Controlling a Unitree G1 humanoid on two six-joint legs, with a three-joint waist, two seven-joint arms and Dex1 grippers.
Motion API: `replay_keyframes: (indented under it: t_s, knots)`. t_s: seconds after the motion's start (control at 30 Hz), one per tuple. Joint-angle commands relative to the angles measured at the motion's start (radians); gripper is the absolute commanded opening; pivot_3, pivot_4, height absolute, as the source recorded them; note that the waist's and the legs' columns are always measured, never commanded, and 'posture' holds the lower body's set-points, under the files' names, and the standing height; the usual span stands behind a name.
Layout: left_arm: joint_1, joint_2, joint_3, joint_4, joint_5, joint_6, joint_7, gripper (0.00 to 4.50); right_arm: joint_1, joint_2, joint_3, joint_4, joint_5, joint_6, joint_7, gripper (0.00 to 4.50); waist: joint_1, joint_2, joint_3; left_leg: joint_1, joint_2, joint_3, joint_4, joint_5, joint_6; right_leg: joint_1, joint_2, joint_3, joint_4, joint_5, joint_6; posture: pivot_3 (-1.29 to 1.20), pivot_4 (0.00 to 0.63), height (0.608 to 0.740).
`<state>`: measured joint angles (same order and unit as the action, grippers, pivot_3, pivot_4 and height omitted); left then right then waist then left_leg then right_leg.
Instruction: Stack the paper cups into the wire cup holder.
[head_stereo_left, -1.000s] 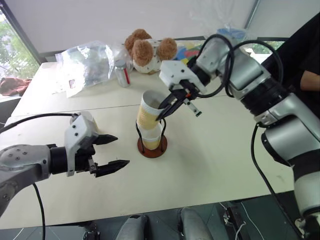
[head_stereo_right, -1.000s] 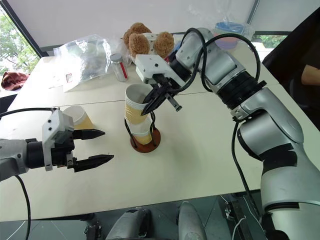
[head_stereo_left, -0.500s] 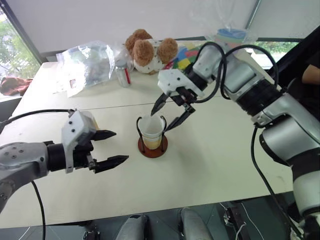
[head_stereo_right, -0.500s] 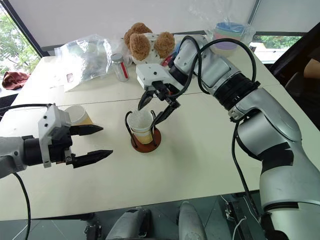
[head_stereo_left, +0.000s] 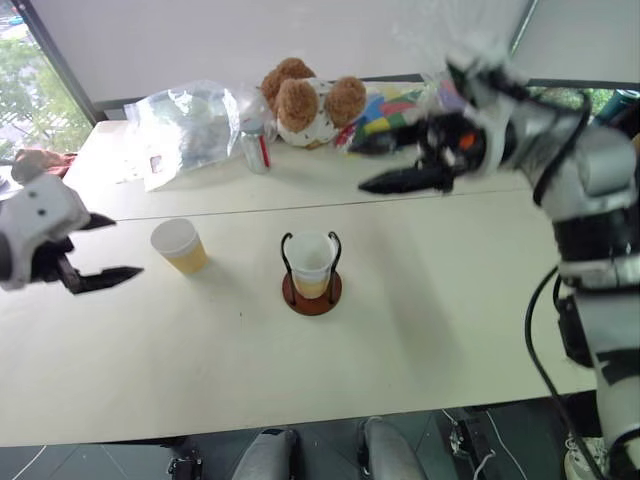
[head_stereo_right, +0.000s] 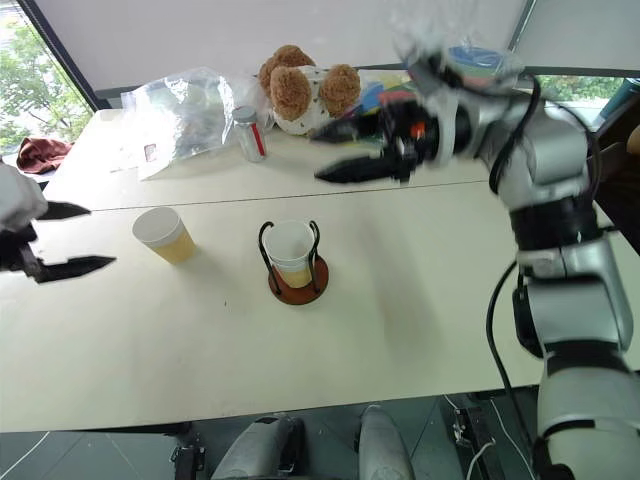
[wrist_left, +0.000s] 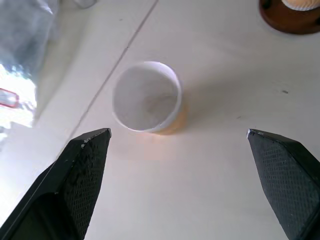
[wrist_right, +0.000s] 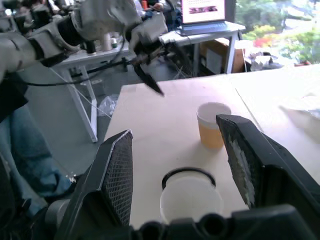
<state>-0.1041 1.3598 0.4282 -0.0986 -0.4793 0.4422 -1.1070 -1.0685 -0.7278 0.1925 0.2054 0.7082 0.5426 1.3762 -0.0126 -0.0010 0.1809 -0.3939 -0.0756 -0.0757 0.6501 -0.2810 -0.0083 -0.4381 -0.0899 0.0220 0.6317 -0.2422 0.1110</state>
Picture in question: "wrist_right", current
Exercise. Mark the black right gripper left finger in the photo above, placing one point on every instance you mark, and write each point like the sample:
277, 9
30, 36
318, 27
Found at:
117, 175

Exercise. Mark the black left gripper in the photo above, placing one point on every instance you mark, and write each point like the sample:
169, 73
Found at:
150, 37

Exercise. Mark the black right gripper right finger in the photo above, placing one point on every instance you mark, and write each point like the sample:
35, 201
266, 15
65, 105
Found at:
262, 155

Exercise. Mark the orange paper cup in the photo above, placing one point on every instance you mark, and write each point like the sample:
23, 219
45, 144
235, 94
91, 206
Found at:
211, 130

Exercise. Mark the white paper cup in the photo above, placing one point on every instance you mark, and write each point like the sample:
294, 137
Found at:
190, 197

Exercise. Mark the crumpled white paper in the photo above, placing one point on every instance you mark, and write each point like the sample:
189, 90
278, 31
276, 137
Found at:
265, 62

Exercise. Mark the brown cardboard box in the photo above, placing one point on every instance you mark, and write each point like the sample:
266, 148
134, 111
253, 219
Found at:
215, 55

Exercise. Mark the white plastic tray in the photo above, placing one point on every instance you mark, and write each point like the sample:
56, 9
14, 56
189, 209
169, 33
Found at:
302, 117

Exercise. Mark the white metal table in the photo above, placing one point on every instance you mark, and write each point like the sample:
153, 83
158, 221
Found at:
212, 35

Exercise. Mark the white bottle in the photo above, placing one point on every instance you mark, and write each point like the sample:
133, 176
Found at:
107, 42

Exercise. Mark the open laptop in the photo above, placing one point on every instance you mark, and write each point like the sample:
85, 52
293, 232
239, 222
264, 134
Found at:
203, 15

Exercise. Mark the clear plastic bag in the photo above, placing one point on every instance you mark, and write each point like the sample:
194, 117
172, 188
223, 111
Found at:
107, 105

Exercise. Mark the black bottle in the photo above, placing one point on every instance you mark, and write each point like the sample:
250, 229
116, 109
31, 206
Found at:
91, 47

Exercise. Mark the person's blue jeans leg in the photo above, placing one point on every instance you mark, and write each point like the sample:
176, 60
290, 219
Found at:
30, 150

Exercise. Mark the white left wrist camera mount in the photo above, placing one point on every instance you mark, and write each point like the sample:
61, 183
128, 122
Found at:
105, 17

